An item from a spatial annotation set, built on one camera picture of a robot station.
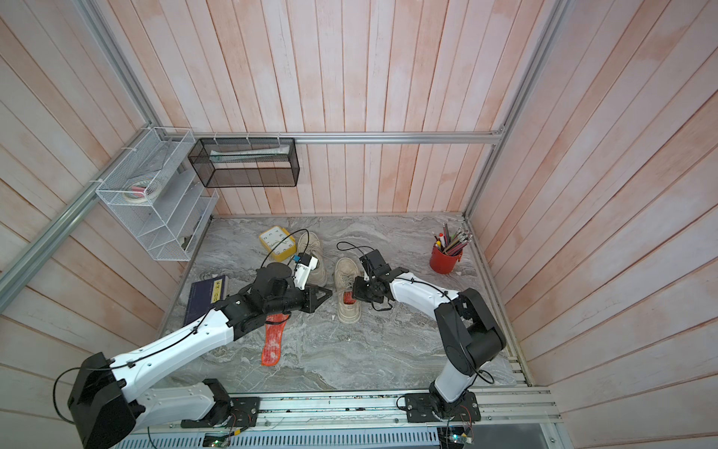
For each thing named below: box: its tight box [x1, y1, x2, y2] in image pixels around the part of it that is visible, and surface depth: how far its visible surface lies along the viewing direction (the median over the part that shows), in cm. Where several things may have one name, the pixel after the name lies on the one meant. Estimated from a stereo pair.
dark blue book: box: [183, 275, 230, 325], surface depth 97 cm
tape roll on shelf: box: [123, 179, 164, 204], surface depth 75 cm
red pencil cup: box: [429, 244, 463, 275], surface depth 100 cm
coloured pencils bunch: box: [431, 222, 474, 257], surface depth 97 cm
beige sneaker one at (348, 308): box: [334, 257, 361, 325], surface depth 93 cm
